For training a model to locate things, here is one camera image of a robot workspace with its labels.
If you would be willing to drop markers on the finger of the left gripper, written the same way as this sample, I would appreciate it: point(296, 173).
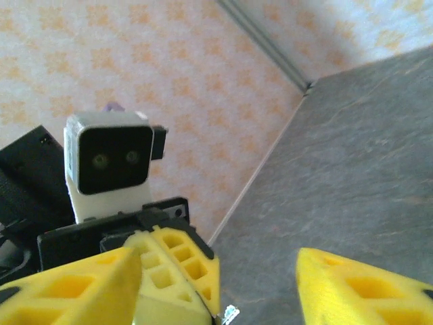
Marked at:
point(162, 291)
point(199, 267)

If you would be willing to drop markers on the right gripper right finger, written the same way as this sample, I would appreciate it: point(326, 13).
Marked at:
point(355, 298)

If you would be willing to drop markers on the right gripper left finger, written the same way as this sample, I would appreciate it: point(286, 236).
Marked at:
point(67, 298)

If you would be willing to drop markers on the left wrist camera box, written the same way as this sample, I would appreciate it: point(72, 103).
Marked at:
point(111, 162)

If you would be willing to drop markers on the aluminium frame corner post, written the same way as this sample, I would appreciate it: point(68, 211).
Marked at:
point(267, 44)

